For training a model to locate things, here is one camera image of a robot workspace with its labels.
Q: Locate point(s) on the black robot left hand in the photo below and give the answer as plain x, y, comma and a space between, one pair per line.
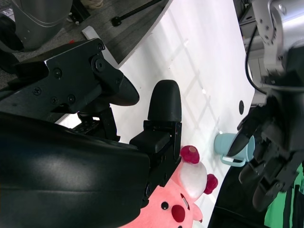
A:
280, 123

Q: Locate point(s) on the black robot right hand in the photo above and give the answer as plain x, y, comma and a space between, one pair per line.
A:
71, 171

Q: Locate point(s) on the pink plush doll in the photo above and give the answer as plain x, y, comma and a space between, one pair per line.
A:
166, 197

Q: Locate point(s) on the black table grommet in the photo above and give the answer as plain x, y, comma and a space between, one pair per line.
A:
241, 107

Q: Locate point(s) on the teal plastic cup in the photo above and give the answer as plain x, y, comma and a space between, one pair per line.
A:
225, 142

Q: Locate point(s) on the green cloth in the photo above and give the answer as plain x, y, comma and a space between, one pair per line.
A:
275, 218

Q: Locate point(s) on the white table leg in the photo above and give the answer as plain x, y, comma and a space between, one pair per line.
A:
104, 50

